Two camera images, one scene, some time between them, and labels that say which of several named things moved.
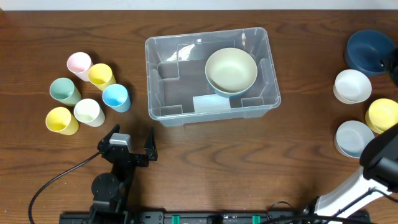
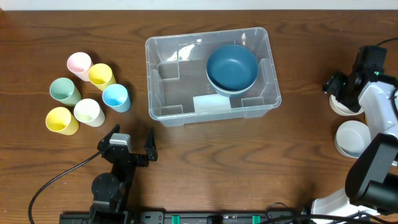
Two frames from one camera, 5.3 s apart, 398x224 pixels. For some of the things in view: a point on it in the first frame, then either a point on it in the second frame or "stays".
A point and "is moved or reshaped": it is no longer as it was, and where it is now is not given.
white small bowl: [351, 86] is moved or reshaped
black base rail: [208, 217] stays
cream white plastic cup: [87, 111] stays
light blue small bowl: [351, 136] stays
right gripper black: [392, 64] → [333, 86]
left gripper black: [130, 157] stays
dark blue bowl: [369, 51] → [231, 69]
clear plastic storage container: [208, 76] stays
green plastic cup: [63, 89] stays
